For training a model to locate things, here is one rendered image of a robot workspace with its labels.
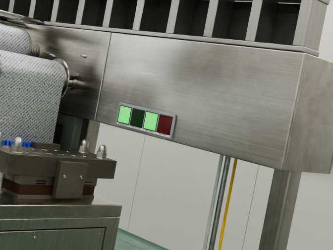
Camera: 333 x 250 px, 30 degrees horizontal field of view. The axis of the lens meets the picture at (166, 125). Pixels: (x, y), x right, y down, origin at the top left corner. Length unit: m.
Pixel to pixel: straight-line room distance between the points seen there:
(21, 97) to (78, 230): 0.46
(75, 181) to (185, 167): 3.02
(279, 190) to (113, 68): 0.68
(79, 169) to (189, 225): 3.01
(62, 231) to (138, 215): 3.38
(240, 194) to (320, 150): 2.86
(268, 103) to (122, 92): 0.56
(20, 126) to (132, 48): 0.43
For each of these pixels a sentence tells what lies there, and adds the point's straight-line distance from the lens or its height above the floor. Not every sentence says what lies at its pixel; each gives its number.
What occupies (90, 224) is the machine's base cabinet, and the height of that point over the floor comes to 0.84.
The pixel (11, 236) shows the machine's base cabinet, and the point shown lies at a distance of 1.79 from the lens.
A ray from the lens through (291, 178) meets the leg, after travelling 1.76.
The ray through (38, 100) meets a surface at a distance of 2.05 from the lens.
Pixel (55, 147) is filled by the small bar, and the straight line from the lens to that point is 2.04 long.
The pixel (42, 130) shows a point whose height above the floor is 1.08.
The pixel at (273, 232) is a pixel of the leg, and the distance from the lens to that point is 1.79.
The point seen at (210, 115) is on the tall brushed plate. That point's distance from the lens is 1.73.
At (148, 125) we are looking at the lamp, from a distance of 1.88.
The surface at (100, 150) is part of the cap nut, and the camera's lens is 2.02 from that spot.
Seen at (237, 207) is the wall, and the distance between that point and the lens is 4.57.
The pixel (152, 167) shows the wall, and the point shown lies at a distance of 5.14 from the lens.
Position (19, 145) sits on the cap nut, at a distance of 1.82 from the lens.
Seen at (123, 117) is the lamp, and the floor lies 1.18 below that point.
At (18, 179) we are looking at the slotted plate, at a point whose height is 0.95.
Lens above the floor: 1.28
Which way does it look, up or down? 3 degrees down
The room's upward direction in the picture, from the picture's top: 11 degrees clockwise
